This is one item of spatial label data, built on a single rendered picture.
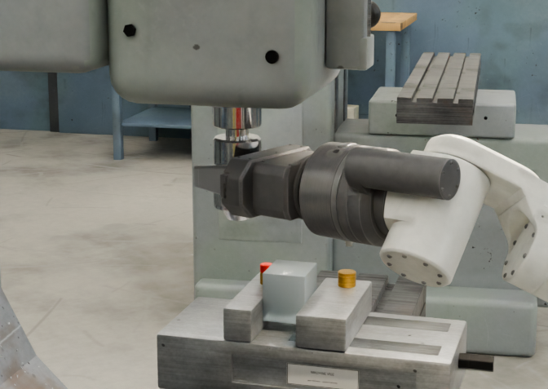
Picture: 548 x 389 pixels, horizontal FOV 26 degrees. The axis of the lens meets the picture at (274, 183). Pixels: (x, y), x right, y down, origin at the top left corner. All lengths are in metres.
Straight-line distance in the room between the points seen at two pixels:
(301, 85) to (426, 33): 6.63
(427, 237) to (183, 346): 0.50
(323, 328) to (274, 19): 0.45
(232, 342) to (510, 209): 0.46
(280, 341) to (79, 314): 3.23
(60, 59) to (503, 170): 0.40
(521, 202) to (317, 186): 0.18
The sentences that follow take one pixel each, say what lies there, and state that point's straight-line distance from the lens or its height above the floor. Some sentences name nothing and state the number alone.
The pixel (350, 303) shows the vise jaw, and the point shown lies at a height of 1.04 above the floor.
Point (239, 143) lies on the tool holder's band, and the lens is 1.14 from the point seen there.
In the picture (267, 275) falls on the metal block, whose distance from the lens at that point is 1.40.
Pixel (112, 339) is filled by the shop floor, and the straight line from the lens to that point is 4.31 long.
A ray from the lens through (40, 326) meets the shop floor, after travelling 4.49.
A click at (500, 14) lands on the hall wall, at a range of 7.62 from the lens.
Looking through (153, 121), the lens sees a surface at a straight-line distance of 7.41.
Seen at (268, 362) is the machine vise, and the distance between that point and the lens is 1.39.
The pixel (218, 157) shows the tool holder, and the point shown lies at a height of 1.25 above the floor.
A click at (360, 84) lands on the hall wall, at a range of 7.77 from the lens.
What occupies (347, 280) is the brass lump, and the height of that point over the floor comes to 1.05.
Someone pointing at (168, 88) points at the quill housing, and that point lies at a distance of 1.07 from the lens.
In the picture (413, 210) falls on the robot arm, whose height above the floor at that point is 1.24.
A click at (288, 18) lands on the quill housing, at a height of 1.39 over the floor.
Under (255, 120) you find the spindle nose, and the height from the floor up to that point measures 1.29.
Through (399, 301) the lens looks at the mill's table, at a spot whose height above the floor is 0.93.
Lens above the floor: 1.48
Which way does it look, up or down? 13 degrees down
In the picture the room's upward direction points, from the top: straight up
